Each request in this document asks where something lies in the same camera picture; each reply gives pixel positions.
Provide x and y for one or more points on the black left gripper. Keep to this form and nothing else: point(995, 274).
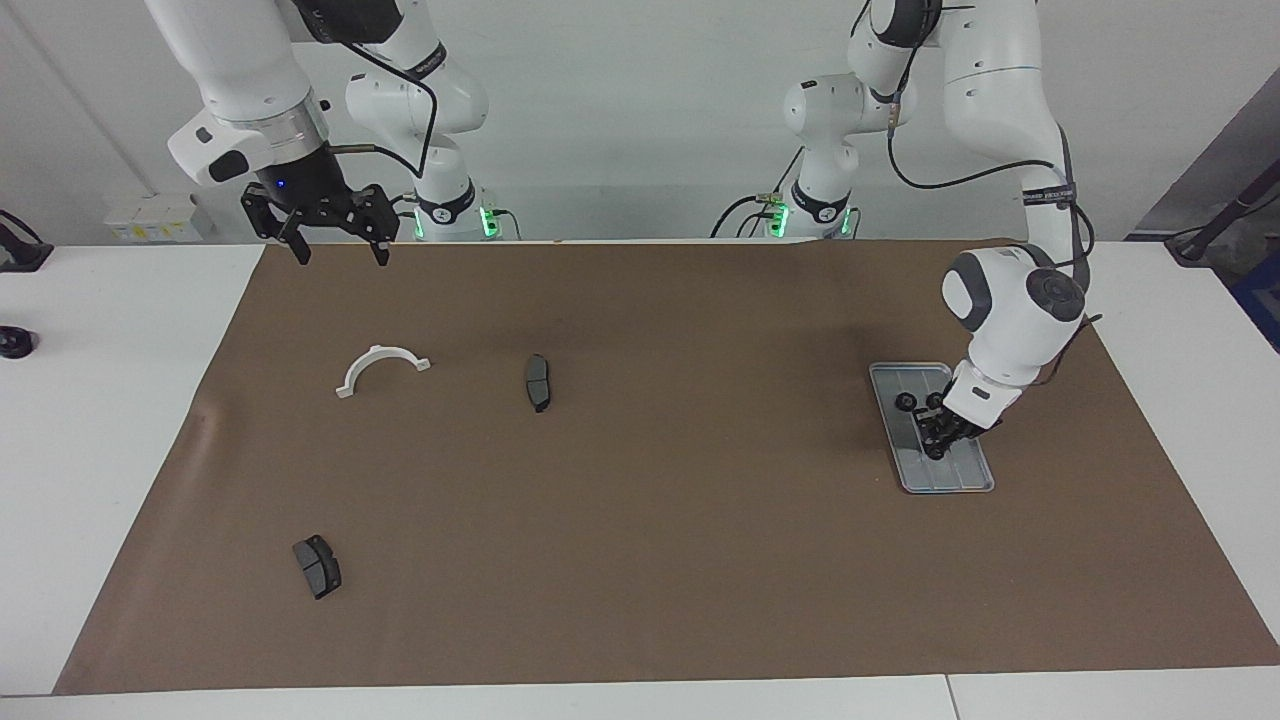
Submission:
point(958, 428)

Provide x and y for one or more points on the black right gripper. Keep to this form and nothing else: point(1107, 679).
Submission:
point(310, 190)

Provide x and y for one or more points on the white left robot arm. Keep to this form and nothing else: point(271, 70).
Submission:
point(1000, 90)

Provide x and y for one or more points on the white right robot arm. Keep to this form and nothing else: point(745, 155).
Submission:
point(240, 60)

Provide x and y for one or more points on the grey metal tray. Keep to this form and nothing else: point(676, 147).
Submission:
point(960, 477)

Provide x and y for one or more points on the slim dark grey brake pad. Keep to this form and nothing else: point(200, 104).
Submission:
point(538, 385)

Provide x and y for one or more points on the brown table mat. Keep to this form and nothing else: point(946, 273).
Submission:
point(650, 560)

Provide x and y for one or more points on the wide dark grey brake pad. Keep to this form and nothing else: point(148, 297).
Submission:
point(318, 568)

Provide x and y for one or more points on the black table clamp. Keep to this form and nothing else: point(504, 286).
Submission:
point(20, 255)

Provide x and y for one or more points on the black round knob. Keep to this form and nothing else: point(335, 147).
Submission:
point(15, 342)

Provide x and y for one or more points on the blue box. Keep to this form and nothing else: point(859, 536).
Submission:
point(1262, 300)

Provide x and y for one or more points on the black stand leg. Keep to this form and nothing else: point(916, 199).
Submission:
point(1225, 215)

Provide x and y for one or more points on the white curved plastic bracket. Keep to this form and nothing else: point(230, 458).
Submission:
point(352, 375)

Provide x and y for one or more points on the white wall socket box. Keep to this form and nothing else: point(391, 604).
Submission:
point(150, 215)

